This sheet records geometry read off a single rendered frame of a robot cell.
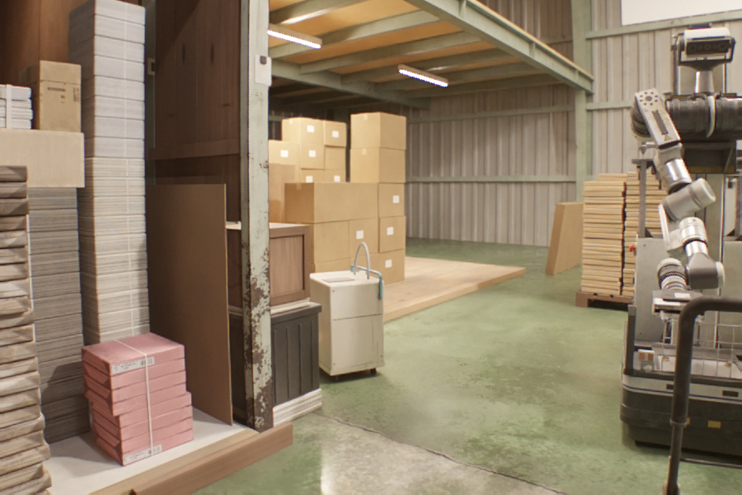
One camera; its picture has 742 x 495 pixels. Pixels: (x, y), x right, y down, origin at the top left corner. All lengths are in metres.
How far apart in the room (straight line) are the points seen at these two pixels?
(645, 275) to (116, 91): 2.47
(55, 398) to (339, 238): 2.96
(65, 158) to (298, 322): 1.15
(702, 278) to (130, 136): 2.10
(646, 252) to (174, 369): 2.13
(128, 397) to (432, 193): 9.12
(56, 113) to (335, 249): 2.94
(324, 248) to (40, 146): 2.83
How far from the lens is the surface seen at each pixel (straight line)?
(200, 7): 2.52
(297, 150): 6.20
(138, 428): 2.02
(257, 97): 2.07
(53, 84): 2.18
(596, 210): 4.72
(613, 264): 4.73
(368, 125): 5.15
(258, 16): 2.14
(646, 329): 2.78
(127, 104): 2.26
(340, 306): 2.74
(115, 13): 2.32
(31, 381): 1.65
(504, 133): 9.90
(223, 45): 2.32
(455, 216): 10.32
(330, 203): 4.46
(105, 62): 2.25
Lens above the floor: 1.04
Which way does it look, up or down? 3 degrees down
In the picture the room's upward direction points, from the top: straight up
